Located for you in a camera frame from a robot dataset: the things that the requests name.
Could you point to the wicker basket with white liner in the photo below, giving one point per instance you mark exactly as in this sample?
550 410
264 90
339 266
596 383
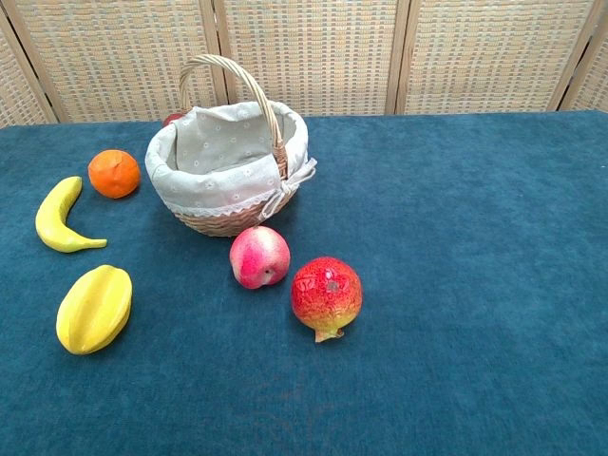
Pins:
223 161

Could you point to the orange tangerine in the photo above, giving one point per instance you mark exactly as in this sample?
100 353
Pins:
114 174

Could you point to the pink peach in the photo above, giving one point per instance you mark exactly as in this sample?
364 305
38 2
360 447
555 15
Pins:
259 257

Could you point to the red pomegranate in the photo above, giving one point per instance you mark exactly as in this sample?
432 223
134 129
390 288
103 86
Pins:
326 297

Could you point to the blue table cloth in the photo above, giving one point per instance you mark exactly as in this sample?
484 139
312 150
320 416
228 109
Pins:
427 285

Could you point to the red apple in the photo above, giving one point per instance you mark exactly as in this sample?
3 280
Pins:
172 118

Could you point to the woven folding screen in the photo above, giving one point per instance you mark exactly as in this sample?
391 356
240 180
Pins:
332 52

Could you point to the yellow starfruit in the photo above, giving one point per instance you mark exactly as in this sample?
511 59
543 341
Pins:
94 309

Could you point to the yellow banana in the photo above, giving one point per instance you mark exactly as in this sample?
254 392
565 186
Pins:
57 218

